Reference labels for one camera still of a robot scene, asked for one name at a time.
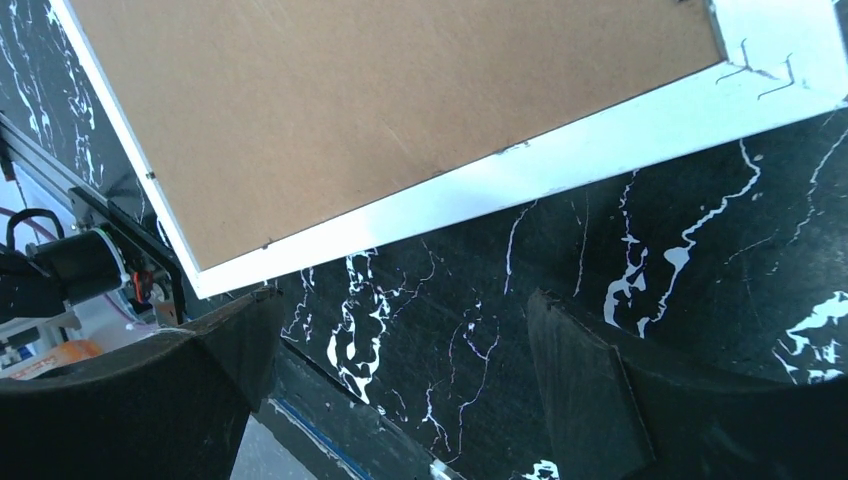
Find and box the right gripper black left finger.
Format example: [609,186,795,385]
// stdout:
[1,286,284,479]

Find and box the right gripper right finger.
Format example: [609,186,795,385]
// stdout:
[526,290,847,479]

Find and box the white picture frame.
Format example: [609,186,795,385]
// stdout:
[51,1,847,298]

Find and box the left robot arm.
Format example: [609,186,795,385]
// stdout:
[1,229,129,323]

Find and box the orange labelled bottle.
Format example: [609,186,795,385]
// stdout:
[1,340,103,380]

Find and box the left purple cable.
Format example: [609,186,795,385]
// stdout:
[0,205,160,333]

